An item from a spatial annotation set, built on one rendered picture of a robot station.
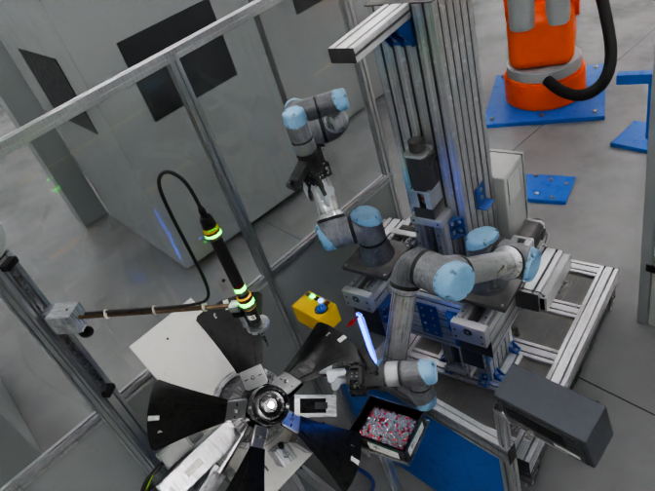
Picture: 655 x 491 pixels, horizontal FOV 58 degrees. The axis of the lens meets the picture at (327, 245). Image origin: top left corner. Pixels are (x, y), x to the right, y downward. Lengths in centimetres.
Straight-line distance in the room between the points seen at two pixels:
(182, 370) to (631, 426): 205
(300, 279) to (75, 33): 209
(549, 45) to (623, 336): 259
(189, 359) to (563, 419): 118
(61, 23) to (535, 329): 315
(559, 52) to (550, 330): 268
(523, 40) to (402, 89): 315
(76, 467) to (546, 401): 175
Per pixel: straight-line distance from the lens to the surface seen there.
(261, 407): 185
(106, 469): 267
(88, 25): 404
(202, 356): 211
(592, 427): 164
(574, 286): 344
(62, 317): 199
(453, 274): 169
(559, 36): 519
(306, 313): 230
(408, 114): 215
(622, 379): 331
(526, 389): 170
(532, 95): 534
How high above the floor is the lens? 260
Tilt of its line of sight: 36 degrees down
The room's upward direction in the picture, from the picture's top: 19 degrees counter-clockwise
